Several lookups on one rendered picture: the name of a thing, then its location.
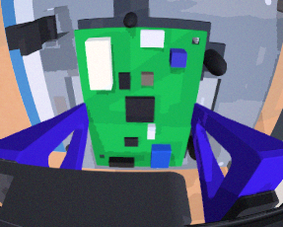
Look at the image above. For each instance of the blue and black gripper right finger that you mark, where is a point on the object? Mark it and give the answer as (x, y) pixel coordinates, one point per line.
(257, 161)

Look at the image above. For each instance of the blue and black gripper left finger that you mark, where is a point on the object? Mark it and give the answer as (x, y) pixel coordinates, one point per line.
(33, 145)

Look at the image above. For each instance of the green circuit board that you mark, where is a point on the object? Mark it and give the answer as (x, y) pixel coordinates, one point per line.
(139, 86)

